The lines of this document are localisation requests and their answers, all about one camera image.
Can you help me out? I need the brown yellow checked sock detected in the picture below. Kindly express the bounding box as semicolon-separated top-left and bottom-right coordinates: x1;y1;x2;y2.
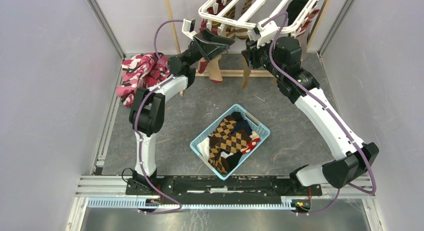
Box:
208;114;251;176

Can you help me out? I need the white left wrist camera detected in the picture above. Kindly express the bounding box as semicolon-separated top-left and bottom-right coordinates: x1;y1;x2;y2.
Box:
181;18;197;40

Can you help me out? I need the wooden hanger stand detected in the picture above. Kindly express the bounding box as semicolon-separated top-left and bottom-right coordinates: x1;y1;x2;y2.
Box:
160;0;339;98

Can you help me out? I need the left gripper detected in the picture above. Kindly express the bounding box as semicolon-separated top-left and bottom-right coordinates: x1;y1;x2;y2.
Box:
182;28;235;67

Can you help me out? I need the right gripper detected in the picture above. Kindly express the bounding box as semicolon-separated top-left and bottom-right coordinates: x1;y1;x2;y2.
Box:
242;33;284;79

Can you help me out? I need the red purple striped sock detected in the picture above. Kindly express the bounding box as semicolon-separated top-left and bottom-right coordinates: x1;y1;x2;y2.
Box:
197;19;218;74

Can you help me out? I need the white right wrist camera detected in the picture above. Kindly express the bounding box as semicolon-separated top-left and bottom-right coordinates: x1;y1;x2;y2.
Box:
247;21;279;48

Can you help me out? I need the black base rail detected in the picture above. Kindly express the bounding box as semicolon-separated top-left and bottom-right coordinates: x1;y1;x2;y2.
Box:
125;175;323;206

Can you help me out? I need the white clip hanger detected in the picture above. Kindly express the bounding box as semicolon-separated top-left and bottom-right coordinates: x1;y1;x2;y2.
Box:
198;0;321;35

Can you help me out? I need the navy blue sock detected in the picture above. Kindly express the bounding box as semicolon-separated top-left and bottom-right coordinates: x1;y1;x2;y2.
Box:
231;119;253;136

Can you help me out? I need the light blue cable tray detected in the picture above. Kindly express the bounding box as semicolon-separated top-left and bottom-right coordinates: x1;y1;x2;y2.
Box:
87;197;295;211

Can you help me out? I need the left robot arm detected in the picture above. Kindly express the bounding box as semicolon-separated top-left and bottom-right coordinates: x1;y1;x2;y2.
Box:
129;29;235;195

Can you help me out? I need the pink camouflage cloth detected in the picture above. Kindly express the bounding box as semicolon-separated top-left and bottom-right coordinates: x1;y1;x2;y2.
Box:
115;52;170;107

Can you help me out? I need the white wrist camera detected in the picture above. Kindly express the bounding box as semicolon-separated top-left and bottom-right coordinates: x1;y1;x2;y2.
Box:
181;18;197;40
247;21;279;48

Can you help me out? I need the brown striped sock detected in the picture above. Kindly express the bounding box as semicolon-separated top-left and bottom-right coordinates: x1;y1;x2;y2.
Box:
235;0;258;42

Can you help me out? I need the red santa sock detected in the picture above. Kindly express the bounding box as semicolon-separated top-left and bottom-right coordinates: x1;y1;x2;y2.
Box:
240;131;261;154

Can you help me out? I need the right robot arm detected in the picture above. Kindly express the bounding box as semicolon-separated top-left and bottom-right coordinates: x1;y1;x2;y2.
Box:
241;36;379;195

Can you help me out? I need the black sock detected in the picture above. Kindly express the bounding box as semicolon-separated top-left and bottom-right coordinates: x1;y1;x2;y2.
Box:
286;0;309;26

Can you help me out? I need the white cloth in basket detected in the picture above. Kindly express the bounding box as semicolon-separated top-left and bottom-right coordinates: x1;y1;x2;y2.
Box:
197;137;210;162

